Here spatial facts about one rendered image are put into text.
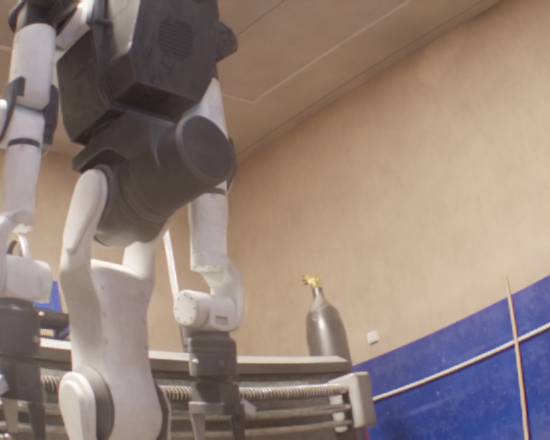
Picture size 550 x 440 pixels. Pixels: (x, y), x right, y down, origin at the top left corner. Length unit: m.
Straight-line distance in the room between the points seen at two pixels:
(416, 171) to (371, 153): 0.47
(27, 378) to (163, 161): 0.40
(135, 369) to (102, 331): 0.09
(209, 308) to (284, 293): 4.82
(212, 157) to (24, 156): 0.31
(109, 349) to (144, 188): 0.26
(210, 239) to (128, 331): 0.27
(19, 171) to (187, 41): 0.39
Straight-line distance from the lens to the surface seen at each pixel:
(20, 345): 1.03
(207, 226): 1.33
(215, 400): 1.29
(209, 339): 1.29
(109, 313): 1.16
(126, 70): 1.16
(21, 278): 1.05
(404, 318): 5.27
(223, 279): 1.36
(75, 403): 1.13
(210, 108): 1.41
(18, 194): 1.08
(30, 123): 1.12
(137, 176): 1.10
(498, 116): 5.00
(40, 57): 1.18
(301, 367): 2.11
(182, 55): 1.23
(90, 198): 1.14
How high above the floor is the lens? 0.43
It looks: 21 degrees up
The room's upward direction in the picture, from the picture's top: 11 degrees counter-clockwise
